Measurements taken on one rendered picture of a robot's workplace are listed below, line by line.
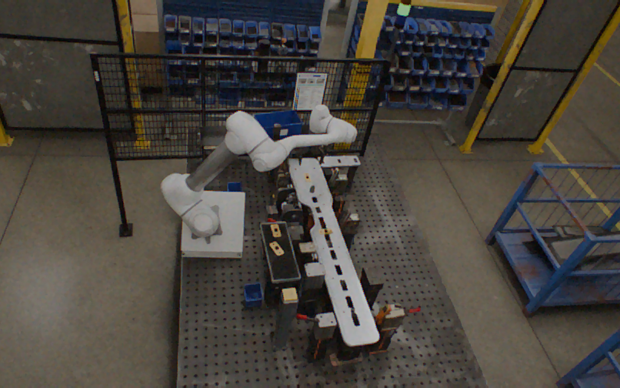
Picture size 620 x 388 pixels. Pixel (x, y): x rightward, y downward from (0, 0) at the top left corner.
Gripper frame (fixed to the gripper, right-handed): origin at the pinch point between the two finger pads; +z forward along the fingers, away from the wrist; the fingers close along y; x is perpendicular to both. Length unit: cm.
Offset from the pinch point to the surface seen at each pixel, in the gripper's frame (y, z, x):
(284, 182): -15.8, 14.1, -2.5
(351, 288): 4, 13, -86
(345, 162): 30.3, 13.1, 14.0
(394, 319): 18, 9, -109
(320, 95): 18, -14, 55
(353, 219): 17.5, 8.6, -42.9
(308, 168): 2.5, 13.1, 8.6
